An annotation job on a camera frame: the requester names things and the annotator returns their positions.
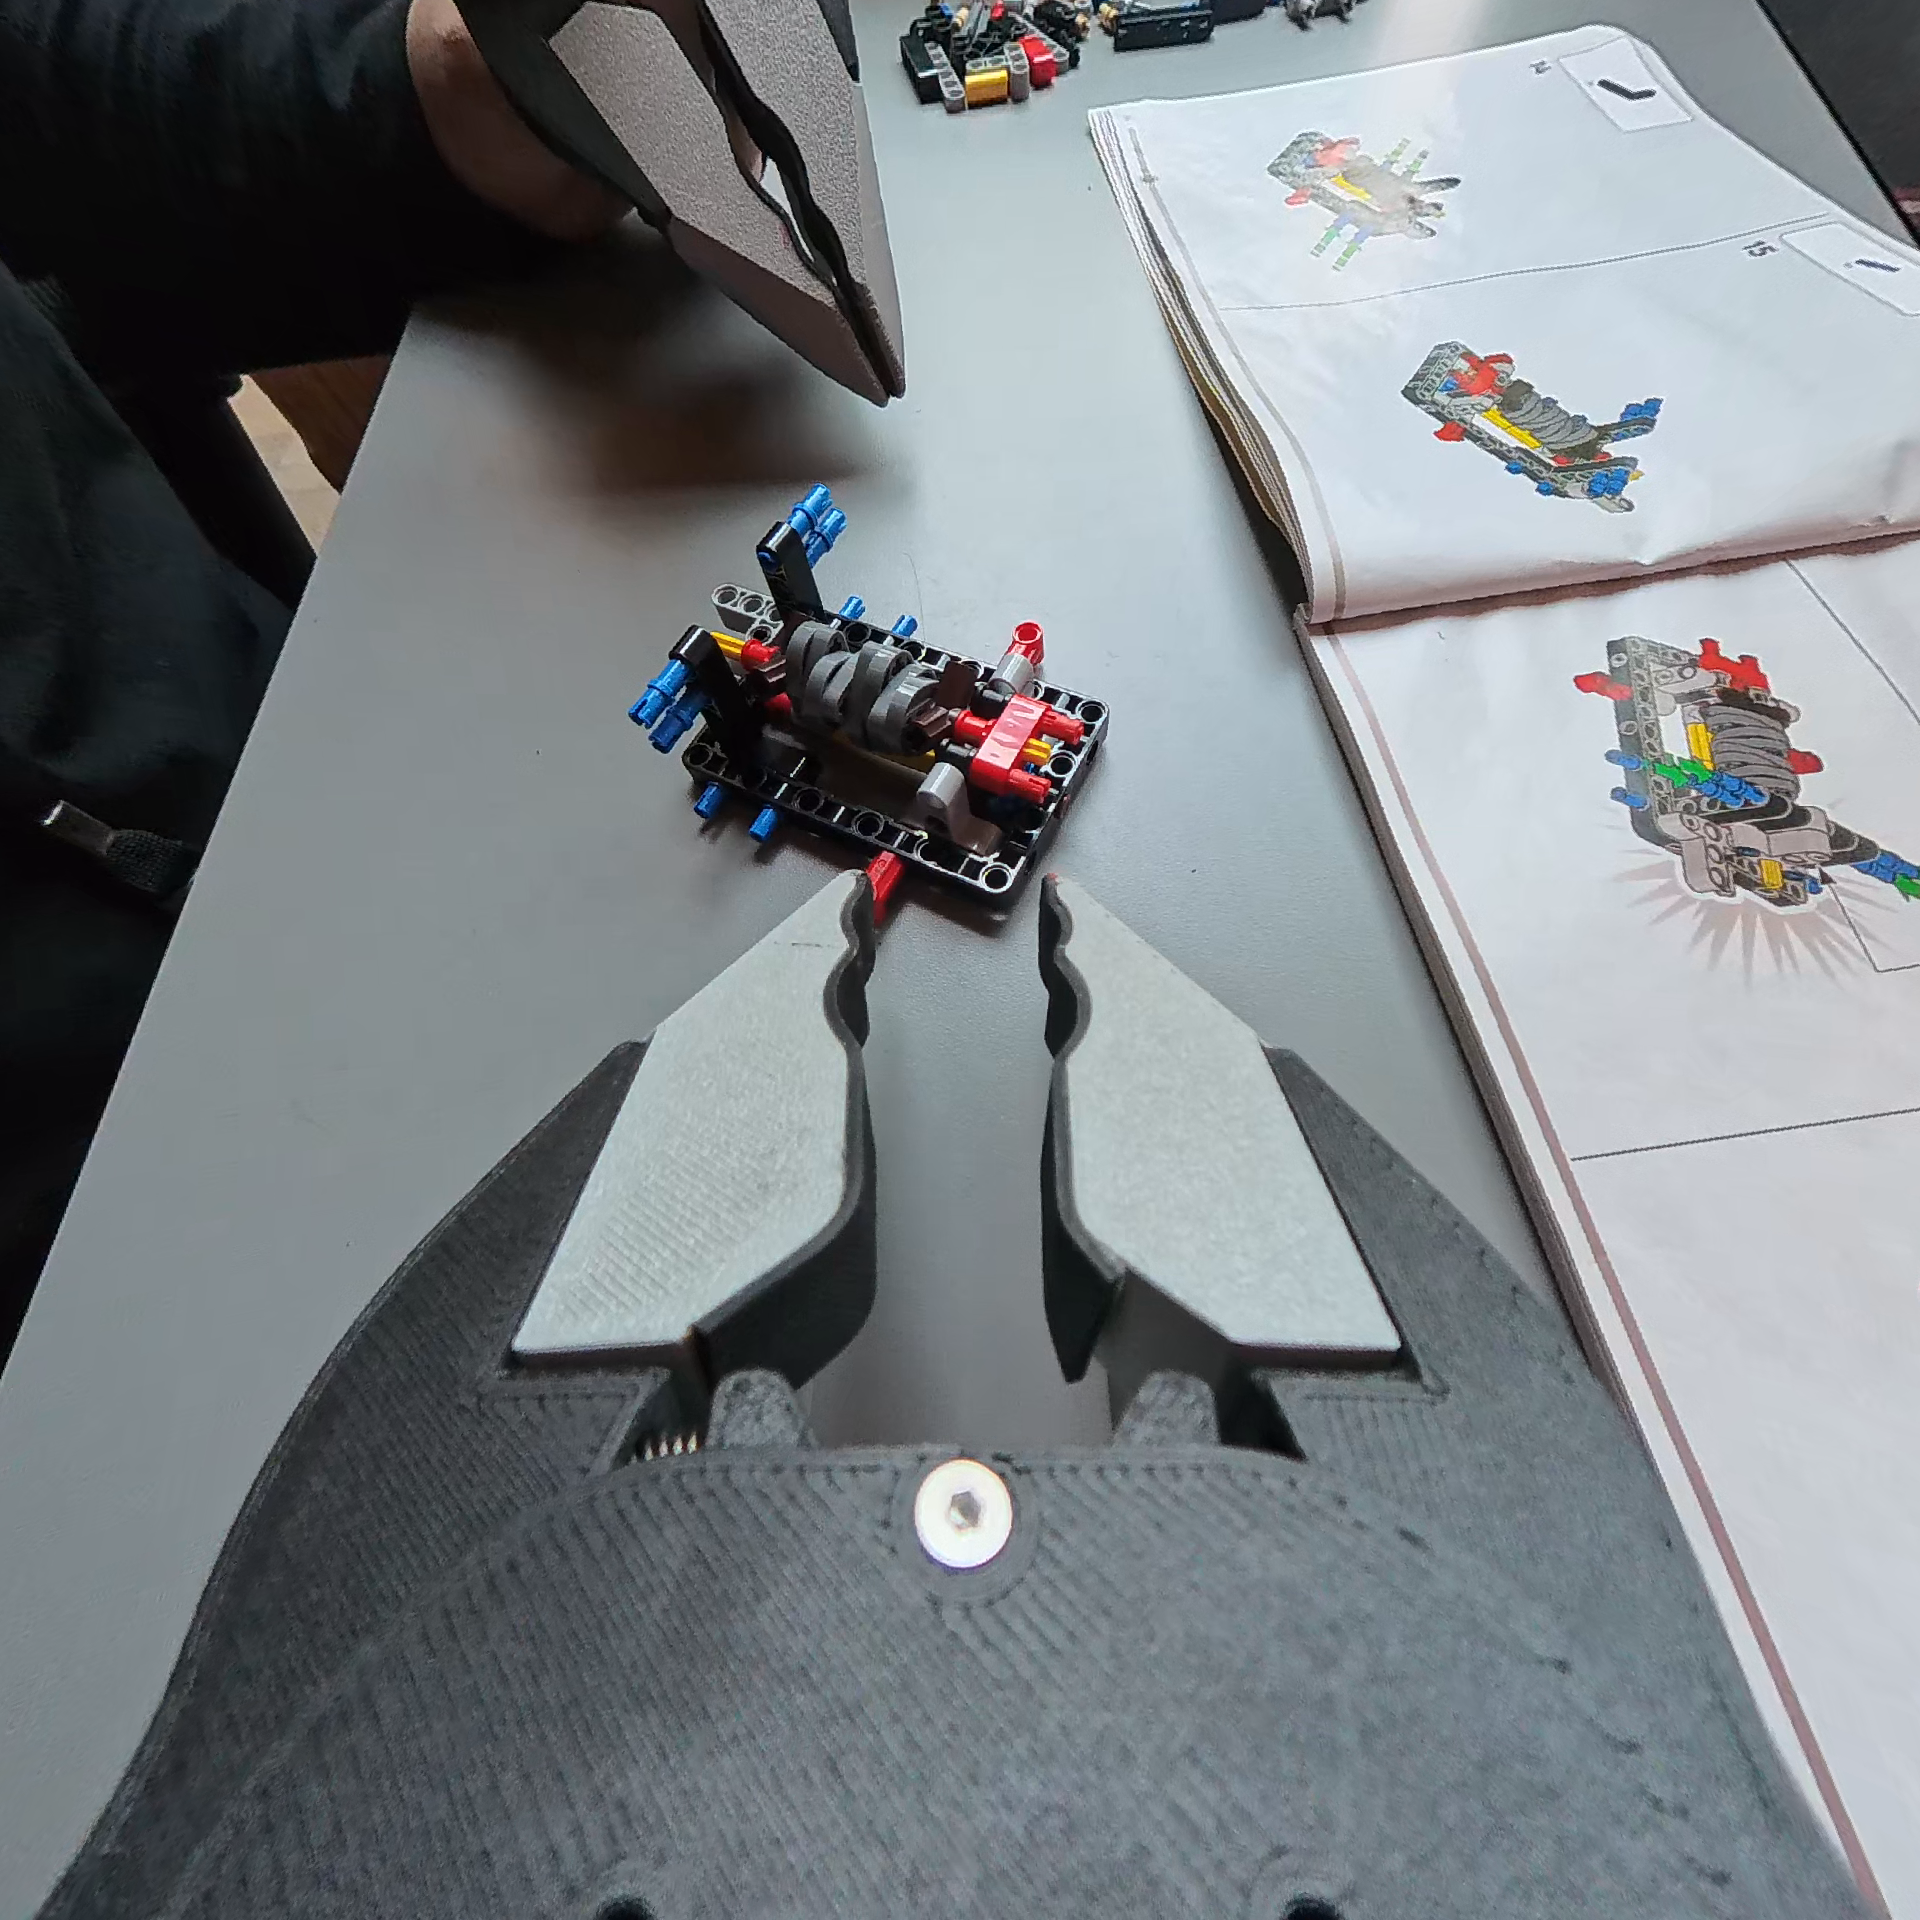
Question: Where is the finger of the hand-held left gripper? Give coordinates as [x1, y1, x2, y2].
[544, 0, 894, 407]
[701, 0, 911, 400]

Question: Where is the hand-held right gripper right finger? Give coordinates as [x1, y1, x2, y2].
[1038, 874, 1423, 1386]

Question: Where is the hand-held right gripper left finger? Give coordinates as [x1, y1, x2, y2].
[508, 870, 879, 1394]

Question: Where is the pile of lego pieces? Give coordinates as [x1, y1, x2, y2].
[896, 0, 1366, 115]

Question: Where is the lego engine frame assembly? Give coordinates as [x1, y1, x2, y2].
[627, 482, 1116, 933]

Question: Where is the person's left forearm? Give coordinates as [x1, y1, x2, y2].
[0, 0, 495, 395]

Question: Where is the person's left hand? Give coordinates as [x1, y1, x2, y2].
[404, 0, 640, 245]

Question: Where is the open instruction booklet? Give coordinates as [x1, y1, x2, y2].
[1087, 22, 1920, 1906]

